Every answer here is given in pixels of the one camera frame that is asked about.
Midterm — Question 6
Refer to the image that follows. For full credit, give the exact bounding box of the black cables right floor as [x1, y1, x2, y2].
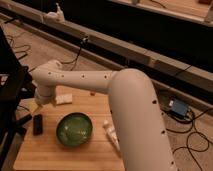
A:
[159, 106, 213, 171]

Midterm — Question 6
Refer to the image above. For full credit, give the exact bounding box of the green bowl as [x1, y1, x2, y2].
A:
[56, 112, 93, 147]

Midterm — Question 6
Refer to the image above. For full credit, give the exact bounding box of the black cable on floor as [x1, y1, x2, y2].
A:
[28, 36, 90, 73]

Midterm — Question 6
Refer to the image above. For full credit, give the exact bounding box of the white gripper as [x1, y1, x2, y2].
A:
[30, 85, 56, 115]

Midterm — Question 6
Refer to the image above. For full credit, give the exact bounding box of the black stand left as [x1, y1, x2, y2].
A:
[0, 27, 35, 171]

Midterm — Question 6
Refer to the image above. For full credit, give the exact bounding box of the white object on ledge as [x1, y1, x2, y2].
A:
[44, 4, 65, 23]

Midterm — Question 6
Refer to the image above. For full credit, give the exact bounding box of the blue electronic box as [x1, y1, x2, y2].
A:
[169, 99, 189, 118]

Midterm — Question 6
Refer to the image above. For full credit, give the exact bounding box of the white sponge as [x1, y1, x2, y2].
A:
[56, 94, 73, 105]

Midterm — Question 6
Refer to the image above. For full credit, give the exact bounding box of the black eraser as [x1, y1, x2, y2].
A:
[33, 114, 43, 135]

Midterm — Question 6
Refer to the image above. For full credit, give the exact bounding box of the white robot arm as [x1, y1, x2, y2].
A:
[32, 60, 178, 171]

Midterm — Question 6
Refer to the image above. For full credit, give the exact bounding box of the wooden board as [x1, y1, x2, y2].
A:
[13, 86, 124, 171]

